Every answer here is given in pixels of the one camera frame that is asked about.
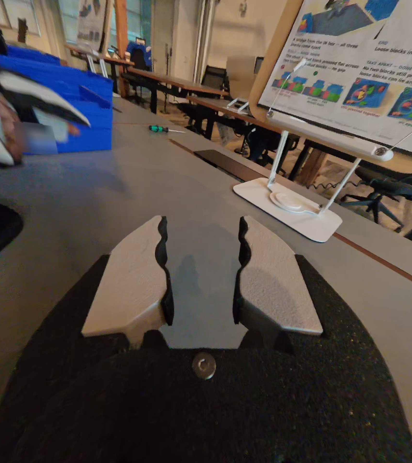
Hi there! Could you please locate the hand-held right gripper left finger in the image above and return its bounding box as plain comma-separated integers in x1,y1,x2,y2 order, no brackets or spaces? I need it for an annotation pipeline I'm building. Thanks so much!
82,216,175,339

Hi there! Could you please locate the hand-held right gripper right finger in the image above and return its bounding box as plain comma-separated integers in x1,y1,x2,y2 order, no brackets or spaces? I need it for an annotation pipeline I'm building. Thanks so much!
234,216,324,335

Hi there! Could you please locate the blue bin with white label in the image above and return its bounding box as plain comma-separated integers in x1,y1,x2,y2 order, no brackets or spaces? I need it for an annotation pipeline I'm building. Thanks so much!
0,54,114,155

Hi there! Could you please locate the wooden desk leg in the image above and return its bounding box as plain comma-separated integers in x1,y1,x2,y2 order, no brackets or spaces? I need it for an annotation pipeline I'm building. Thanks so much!
297,145,329,187

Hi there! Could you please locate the wooden background desk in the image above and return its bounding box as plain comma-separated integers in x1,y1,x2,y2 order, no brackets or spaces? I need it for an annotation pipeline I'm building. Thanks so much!
188,94,279,142
127,67,230,116

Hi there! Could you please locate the black office chair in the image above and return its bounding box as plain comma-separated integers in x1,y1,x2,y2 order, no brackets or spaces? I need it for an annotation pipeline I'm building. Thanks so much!
340,168,412,241
201,65,228,91
242,123,300,170

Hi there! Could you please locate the printed instruction sheet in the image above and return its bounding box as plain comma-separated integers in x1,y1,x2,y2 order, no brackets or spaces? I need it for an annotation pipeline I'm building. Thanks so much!
258,0,412,142

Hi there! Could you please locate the green-handled screwdriver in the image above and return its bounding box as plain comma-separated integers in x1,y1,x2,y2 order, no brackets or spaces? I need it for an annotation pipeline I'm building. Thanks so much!
148,125,188,135

